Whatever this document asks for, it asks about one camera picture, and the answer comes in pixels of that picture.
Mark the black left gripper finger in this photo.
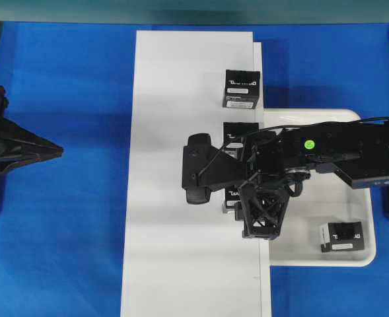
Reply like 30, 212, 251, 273
0, 118, 63, 175

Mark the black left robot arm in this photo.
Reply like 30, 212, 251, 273
0, 86, 63, 179

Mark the black Dynamixel box in tray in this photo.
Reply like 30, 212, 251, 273
319, 222, 365, 253

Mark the white plastic tray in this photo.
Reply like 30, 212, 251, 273
262, 108, 378, 267

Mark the white base board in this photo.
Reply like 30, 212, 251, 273
122, 31, 271, 316

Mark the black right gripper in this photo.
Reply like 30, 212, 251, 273
182, 130, 310, 240

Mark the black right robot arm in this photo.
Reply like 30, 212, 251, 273
182, 117, 389, 240

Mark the blue table cloth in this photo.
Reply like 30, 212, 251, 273
0, 22, 389, 316

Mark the black dynamixel box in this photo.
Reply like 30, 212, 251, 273
223, 122, 259, 159
223, 69, 261, 110
319, 222, 365, 253
223, 186, 240, 214

